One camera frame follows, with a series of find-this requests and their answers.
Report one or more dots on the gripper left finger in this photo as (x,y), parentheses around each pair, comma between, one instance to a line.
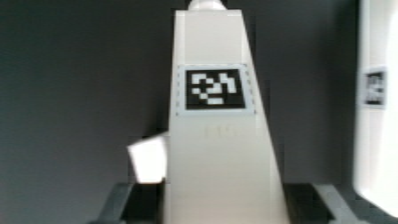
(130,207)

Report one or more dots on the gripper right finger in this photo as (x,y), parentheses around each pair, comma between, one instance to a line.
(316,205)

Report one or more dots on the white leg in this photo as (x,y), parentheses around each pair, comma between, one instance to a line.
(222,180)

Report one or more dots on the white desk top tray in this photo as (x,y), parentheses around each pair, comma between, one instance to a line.
(375,158)

